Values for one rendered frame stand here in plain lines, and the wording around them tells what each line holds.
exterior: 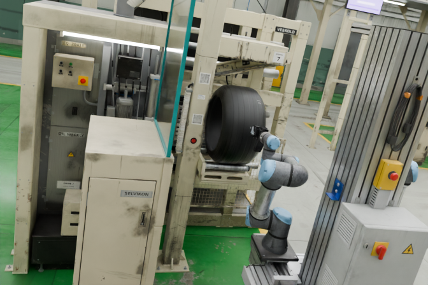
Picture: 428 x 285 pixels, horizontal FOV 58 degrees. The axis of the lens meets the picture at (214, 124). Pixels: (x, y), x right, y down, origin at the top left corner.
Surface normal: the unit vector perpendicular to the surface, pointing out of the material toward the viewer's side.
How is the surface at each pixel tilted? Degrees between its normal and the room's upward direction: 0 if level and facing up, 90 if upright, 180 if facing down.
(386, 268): 90
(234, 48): 90
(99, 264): 90
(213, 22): 90
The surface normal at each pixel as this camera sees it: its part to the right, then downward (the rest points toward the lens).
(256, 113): 0.30, -0.29
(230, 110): -0.42, -0.31
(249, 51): 0.25, 0.33
